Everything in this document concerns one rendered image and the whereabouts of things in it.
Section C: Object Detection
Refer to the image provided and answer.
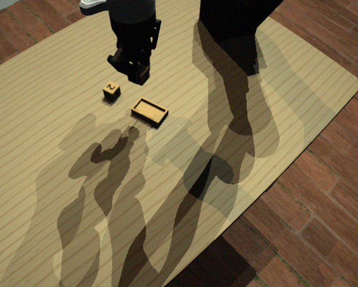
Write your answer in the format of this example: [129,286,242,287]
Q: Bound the tan shallow rectangular tray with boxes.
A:
[131,96,168,127]

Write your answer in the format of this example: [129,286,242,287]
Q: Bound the tan wooden cube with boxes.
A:
[103,81,121,101]
[138,63,150,86]

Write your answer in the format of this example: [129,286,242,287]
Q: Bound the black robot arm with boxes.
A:
[79,0,155,24]

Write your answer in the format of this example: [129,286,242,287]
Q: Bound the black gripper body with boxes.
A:
[110,11,156,56]

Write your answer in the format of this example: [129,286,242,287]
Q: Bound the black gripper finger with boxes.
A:
[107,40,142,84]
[139,19,161,71]

